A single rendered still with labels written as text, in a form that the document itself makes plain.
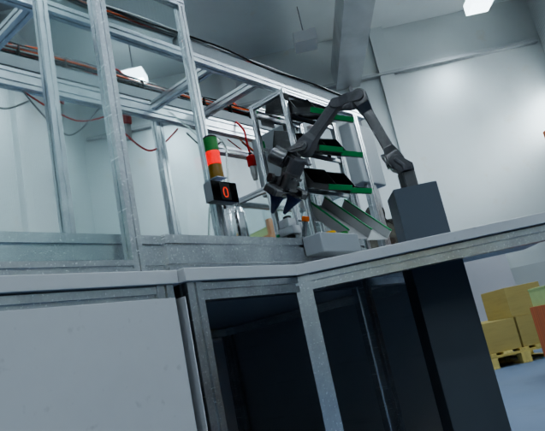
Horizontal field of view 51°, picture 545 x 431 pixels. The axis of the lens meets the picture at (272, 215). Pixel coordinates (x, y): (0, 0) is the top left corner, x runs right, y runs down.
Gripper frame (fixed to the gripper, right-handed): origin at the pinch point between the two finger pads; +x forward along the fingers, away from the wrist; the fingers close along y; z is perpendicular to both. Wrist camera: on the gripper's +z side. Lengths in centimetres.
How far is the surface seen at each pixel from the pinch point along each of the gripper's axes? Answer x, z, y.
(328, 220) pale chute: 2.0, -7.0, -21.4
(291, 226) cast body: 4.3, -8.9, 2.1
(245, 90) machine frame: -27, 106, -70
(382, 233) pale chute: 2, -16, -48
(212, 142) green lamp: -12.6, 22.6, 19.9
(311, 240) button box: -0.1, -29.9, 18.9
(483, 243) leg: -20, -71, 3
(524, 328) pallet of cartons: 126, 18, -513
